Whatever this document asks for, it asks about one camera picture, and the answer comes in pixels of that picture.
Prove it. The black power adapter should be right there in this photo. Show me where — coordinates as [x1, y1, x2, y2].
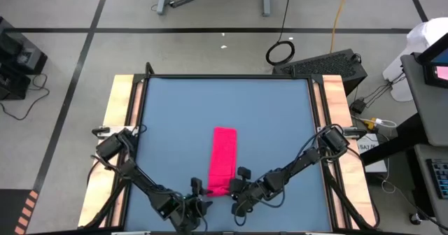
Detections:
[351, 98, 367, 115]

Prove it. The black desk leg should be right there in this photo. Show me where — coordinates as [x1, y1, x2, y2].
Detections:
[360, 114, 430, 166]

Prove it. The black power strip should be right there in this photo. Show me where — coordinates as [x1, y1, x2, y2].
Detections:
[169, 0, 196, 8]

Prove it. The black laptop screen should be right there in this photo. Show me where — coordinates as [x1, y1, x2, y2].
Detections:
[416, 34, 448, 89]

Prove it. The white plastic cover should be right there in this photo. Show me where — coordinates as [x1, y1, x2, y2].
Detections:
[383, 17, 448, 103]

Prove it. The black orange-striped floor mat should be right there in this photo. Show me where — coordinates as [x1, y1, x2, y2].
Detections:
[0, 188, 40, 235]

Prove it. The yellow hanging cable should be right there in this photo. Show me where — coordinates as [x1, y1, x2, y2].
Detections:
[330, 0, 352, 54]

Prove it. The grey desk top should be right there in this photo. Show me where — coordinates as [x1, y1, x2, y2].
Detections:
[400, 52, 448, 147]
[414, 143, 448, 229]

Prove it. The red towel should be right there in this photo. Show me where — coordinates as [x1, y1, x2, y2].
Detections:
[206, 126, 238, 197]

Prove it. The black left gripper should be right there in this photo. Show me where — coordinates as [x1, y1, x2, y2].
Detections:
[178, 177, 214, 235]

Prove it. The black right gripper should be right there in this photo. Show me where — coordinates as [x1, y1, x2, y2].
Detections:
[229, 166, 272, 218]

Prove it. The light wooden table board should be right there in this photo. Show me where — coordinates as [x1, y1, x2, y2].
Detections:
[77, 74, 145, 229]
[312, 74, 379, 229]

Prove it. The black equipment stack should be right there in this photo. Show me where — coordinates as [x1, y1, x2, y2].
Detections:
[0, 16, 48, 101]

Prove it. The black keyboard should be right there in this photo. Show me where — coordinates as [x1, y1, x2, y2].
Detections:
[426, 157, 448, 199]

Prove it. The black perforated computer tower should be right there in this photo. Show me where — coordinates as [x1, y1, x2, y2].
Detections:
[272, 48, 368, 97]

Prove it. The yellow white cable connector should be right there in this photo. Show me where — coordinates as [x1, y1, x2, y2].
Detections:
[363, 117, 398, 128]

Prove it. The black table edge frame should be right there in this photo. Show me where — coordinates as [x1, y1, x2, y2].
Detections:
[124, 73, 337, 234]

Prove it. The white labelled box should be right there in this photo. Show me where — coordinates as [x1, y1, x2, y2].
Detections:
[356, 133, 389, 175]

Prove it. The black hanging coiled cable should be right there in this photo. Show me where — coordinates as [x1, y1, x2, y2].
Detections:
[265, 0, 296, 66]

